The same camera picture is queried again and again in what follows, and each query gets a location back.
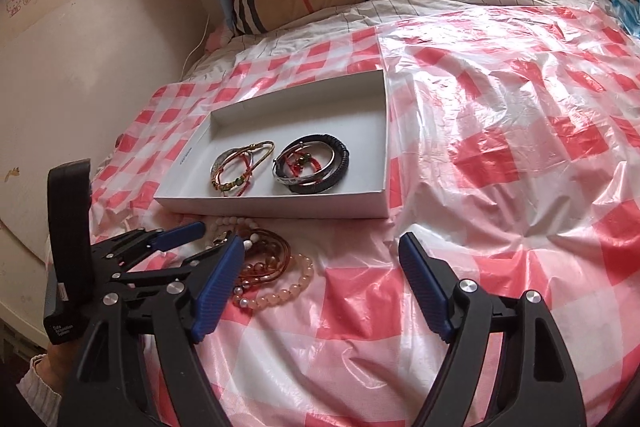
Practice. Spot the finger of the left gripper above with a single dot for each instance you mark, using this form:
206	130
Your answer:
177	237

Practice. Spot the left hand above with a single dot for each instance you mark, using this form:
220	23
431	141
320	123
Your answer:
55	366

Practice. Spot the white striped bed sheet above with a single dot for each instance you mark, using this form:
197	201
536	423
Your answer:
450	1

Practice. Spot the red white checkered plastic sheet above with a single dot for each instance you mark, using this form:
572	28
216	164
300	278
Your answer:
514	155

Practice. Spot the blue patterned crumpled cloth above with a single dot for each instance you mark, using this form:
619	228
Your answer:
627	12

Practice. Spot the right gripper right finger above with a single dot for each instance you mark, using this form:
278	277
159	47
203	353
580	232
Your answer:
536	383

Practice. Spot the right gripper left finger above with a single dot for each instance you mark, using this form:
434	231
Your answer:
178	308

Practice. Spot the white knit sleeve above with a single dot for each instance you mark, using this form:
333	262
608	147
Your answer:
41	398

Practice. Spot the silver bangle with red cord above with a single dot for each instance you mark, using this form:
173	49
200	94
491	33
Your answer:
303	163

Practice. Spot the white cardboard tray box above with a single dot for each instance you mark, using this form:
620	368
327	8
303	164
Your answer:
352	109

